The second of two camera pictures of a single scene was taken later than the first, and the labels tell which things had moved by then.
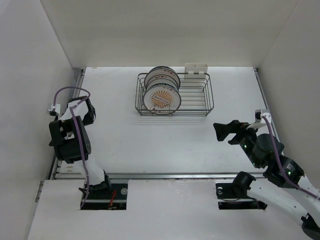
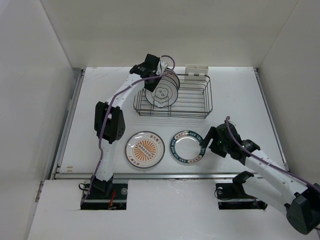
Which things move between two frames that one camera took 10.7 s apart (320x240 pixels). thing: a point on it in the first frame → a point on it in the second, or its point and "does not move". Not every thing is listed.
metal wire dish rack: (197, 97) does not move
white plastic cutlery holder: (195, 70) does not move
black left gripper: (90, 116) → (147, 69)
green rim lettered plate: (163, 84) → (185, 147)
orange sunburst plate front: (162, 100) → (144, 149)
